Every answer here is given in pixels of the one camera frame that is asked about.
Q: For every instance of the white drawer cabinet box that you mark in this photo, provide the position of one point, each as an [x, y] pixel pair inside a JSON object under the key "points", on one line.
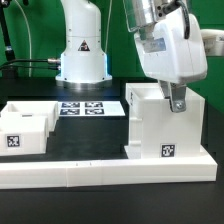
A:
{"points": [[157, 132]]}

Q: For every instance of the white marker tag sheet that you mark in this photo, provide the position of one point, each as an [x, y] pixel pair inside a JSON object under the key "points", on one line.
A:
{"points": [[90, 108]]}

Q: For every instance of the white rear drawer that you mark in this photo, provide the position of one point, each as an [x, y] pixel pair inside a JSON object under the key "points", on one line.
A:
{"points": [[33, 108]]}

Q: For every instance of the black camera stand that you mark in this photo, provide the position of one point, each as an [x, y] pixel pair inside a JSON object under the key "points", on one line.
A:
{"points": [[9, 72]]}

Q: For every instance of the white drawer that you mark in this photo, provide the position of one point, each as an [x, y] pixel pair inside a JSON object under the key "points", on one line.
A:
{"points": [[23, 135], [33, 108]]}

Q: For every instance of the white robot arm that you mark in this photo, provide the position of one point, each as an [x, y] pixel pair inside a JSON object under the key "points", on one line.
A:
{"points": [[83, 62]]}

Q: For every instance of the white L-shaped guide frame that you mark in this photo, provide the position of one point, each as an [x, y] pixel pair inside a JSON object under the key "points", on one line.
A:
{"points": [[107, 172]]}

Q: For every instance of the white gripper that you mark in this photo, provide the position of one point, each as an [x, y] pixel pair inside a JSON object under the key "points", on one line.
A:
{"points": [[173, 48]]}

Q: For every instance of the white front drawer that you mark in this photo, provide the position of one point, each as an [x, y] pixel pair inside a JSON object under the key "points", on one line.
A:
{"points": [[23, 135]]}

